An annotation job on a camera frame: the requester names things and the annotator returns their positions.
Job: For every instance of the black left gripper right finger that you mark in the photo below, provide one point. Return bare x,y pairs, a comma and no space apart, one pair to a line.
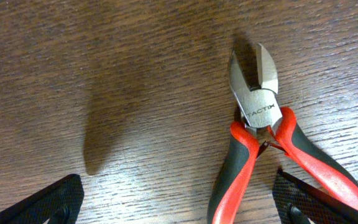
298,202

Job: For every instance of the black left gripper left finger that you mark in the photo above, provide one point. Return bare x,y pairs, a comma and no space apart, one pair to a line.
60,202

